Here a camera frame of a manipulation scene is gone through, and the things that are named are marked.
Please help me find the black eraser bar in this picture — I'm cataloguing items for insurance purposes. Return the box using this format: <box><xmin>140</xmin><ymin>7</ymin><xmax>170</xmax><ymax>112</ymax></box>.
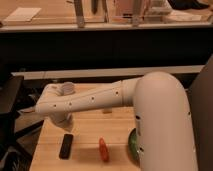
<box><xmin>59</xmin><ymin>134</ymin><xmax>73</xmax><ymax>159</ymax></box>

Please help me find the white paper sheet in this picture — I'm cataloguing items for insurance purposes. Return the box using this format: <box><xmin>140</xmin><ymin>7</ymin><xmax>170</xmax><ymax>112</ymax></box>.
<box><xmin>4</xmin><ymin>7</ymin><xmax>41</xmax><ymax>22</ymax></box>

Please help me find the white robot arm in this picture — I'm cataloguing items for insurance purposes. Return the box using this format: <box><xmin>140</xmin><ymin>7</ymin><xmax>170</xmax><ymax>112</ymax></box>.
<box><xmin>36</xmin><ymin>72</ymin><xmax>198</xmax><ymax>171</ymax></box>

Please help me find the black equipment at left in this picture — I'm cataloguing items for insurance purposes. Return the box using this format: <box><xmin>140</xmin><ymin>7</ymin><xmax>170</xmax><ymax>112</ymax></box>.
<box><xmin>0</xmin><ymin>76</ymin><xmax>24</xmax><ymax>160</ymax></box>

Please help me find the white glue bottle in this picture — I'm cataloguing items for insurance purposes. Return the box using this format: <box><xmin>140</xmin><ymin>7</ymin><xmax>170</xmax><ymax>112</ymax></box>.
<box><xmin>102</xmin><ymin>108</ymin><xmax>112</xmax><ymax>114</ymax></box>

